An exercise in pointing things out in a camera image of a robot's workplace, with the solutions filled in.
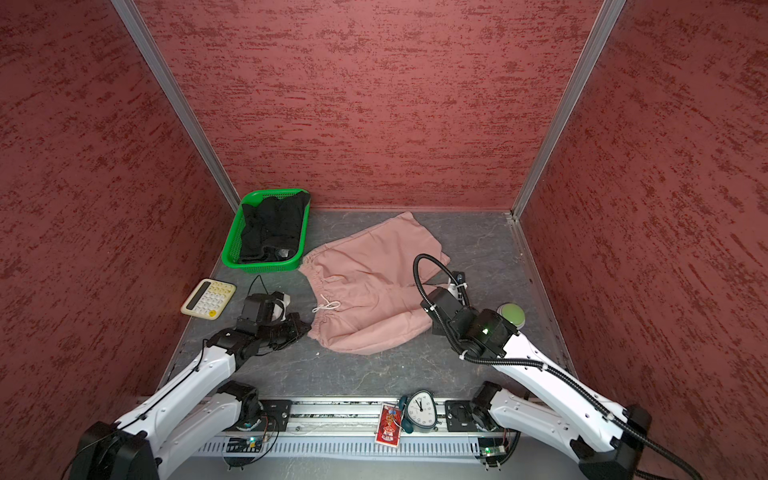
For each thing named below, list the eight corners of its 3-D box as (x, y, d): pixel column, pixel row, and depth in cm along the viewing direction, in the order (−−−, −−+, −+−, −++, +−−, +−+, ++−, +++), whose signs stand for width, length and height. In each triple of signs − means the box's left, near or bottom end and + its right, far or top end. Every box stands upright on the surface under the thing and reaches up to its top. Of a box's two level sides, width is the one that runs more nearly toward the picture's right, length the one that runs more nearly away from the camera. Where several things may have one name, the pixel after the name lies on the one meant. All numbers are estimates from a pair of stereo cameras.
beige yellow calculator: (182, 314, 94) (179, 311, 92) (206, 280, 101) (203, 277, 100) (218, 321, 92) (215, 318, 91) (239, 287, 100) (236, 283, 98)
